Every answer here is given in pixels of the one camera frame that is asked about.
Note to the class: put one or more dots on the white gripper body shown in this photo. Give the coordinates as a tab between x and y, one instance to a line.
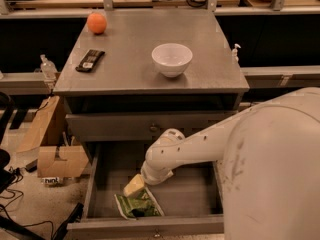
156	178

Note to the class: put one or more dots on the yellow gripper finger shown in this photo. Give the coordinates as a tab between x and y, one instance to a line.
134	187

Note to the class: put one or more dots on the green jalapeno chip bag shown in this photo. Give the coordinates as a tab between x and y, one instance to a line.
144	204

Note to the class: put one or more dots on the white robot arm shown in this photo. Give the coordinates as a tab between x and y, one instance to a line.
271	158

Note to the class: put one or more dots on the open bottom grey drawer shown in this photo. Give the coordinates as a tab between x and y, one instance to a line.
190	199

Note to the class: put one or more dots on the closed middle grey drawer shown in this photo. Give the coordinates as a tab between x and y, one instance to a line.
125	126

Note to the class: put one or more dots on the grey wooden drawer cabinet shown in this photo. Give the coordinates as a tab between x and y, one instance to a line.
125	78

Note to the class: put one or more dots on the brown cardboard box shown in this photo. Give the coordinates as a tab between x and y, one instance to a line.
45	135

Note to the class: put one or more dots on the white ceramic bowl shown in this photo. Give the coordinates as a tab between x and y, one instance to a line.
171	59

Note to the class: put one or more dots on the black snack bar packet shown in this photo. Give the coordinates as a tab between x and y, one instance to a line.
89	61

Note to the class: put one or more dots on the clear plastic bottle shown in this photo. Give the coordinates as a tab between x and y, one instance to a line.
48	68

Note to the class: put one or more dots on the white pump dispenser bottle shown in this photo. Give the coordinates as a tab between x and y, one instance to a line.
235	51

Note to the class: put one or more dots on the orange fruit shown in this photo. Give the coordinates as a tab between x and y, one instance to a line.
96	23

